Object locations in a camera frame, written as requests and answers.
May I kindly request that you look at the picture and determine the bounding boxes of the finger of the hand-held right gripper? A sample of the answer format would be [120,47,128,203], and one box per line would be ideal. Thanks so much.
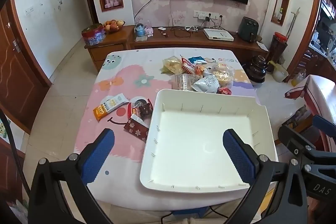
[278,124,336,170]
[312,114,336,135]

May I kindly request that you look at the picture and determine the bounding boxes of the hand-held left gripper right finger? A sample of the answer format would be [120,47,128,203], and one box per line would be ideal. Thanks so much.
[223,128,309,224]

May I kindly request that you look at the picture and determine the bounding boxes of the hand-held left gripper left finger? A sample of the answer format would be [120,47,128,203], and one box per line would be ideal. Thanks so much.
[28,128,116,224]

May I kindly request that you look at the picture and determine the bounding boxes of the dark red snowflake packet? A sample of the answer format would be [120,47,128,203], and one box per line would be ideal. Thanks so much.
[123,114,150,141]

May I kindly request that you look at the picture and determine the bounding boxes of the white plastic tray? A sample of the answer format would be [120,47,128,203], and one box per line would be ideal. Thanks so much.
[140,89,279,193]

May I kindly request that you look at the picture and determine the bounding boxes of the orange white snack packet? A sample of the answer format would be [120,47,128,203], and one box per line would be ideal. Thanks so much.
[93,93,130,122]

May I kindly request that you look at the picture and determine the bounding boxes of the red dark chocolate packet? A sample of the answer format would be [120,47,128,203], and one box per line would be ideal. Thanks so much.
[127,98,154,119]

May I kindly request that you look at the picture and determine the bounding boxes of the silver snack packet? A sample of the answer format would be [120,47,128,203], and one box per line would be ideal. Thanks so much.
[192,74,219,94]

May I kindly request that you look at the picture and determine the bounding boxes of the clear bag of pastries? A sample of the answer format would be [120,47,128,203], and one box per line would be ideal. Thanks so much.
[210,61,235,88]

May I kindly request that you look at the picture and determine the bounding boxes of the clear striped snack packet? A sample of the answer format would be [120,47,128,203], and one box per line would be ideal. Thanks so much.
[171,73,202,91]

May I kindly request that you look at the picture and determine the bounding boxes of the red white snack packet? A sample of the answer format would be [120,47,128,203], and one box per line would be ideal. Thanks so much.
[180,55,196,75]

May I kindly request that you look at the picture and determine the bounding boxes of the yellow chips bag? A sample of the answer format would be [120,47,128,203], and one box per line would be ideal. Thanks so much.
[161,56,184,75]

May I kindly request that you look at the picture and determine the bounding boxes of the colourful printed box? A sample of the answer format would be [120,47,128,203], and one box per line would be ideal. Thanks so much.
[285,107,315,132]

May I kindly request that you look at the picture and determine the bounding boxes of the red white cloth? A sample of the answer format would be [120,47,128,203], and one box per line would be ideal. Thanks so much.
[285,74,336,122]

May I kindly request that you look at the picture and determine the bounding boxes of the yellow oil bottle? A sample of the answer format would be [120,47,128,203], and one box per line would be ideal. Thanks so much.
[291,69,307,86]

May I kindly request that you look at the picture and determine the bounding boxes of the white plastic jug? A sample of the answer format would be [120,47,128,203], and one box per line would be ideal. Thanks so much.
[268,61,289,83]

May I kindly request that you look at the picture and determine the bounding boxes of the blue stool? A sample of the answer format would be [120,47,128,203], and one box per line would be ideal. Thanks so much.
[172,210,209,224]

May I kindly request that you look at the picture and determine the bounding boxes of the cartoon printed tablecloth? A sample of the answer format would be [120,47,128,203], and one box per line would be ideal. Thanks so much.
[74,48,280,212]

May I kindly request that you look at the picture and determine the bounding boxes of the dark brown ceramic pot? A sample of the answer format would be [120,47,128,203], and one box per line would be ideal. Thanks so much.
[245,55,268,86]

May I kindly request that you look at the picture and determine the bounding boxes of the tall dark jar red lid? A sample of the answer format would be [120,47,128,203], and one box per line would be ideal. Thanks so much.
[268,32,288,64]

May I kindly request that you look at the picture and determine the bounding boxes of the brown wooden door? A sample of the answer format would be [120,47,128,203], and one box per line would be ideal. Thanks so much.
[0,1,50,134]

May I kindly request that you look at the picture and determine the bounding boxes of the dark grey air fryer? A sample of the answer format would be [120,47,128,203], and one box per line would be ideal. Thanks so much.
[238,17,260,43]

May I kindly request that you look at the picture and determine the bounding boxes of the round red blue tin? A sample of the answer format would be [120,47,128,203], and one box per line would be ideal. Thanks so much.
[81,25,106,46]

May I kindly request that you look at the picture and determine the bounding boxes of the white set-top box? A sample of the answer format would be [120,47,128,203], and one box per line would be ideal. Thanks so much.
[203,28,235,42]

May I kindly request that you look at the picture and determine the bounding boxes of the wooden television cabinet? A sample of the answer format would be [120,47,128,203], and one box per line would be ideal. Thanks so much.
[84,25,269,71]

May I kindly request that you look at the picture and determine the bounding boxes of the bowl of fruit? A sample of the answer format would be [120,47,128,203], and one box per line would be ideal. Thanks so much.
[102,19,126,33]

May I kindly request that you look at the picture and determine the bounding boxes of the black hanging cable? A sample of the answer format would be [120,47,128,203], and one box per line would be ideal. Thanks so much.
[0,109,29,203]

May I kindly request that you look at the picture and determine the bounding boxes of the black cable loop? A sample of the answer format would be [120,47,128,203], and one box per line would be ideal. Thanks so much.
[172,27,193,38]

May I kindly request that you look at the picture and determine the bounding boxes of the white wall sockets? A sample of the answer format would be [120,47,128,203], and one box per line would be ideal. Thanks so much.
[193,10,219,20]

